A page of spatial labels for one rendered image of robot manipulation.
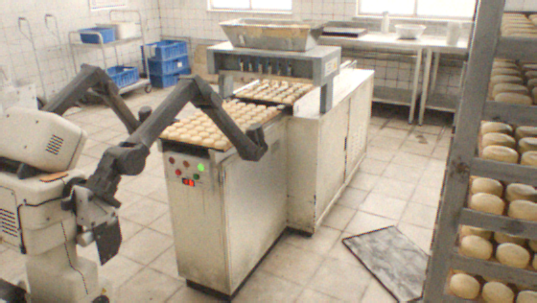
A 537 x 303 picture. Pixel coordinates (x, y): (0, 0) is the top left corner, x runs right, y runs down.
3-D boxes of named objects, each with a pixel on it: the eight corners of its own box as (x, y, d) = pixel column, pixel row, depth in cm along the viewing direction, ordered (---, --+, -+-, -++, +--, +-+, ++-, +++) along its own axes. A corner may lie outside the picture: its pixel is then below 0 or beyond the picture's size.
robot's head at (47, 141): (30, 164, 102) (54, 110, 106) (-20, 150, 111) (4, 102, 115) (71, 180, 115) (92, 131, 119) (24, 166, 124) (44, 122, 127)
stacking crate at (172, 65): (170, 64, 660) (169, 52, 652) (189, 67, 642) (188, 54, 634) (143, 73, 613) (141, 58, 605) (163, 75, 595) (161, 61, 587)
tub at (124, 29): (113, 34, 569) (111, 19, 561) (139, 35, 554) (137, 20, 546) (95, 38, 539) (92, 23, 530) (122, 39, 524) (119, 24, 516)
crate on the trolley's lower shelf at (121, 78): (118, 79, 587) (116, 65, 579) (139, 81, 574) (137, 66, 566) (89, 89, 540) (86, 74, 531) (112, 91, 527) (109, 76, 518)
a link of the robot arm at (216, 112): (184, 99, 142) (208, 100, 136) (191, 85, 145) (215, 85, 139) (241, 162, 174) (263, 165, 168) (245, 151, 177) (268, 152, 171)
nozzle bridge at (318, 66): (236, 90, 281) (234, 39, 267) (338, 103, 251) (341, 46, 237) (209, 103, 255) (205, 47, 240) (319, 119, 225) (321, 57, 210)
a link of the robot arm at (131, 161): (182, 66, 140) (204, 65, 134) (198, 97, 148) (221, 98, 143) (96, 159, 114) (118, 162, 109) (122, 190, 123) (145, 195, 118)
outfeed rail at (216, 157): (346, 68, 338) (347, 59, 335) (350, 68, 337) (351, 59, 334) (209, 164, 175) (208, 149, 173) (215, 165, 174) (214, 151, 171)
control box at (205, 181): (173, 177, 195) (169, 151, 189) (215, 188, 185) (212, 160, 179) (167, 180, 192) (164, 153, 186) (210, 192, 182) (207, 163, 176)
